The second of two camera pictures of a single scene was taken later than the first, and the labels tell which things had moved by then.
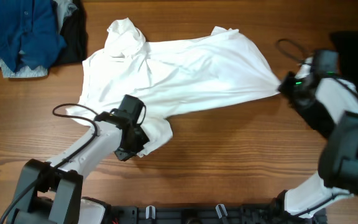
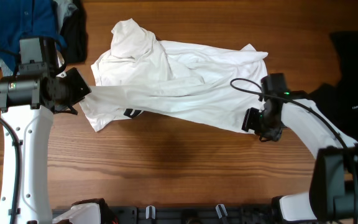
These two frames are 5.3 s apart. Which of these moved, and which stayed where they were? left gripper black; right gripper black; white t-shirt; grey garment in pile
Moved: right gripper black; white t-shirt; left gripper black
Stayed: grey garment in pile
